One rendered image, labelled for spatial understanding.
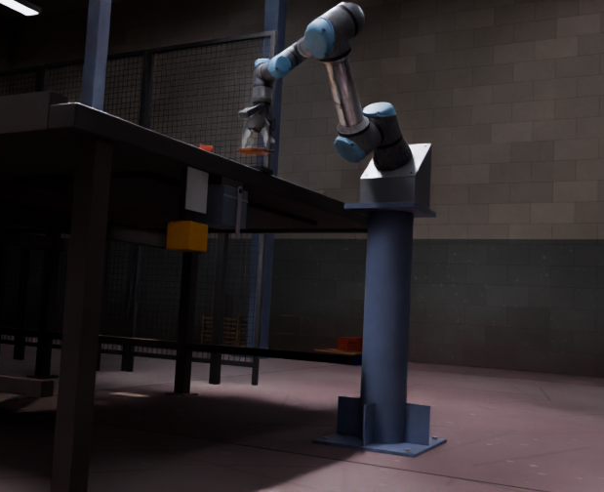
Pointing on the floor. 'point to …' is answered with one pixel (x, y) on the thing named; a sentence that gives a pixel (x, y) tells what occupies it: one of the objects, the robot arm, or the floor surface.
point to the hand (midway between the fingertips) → (255, 150)
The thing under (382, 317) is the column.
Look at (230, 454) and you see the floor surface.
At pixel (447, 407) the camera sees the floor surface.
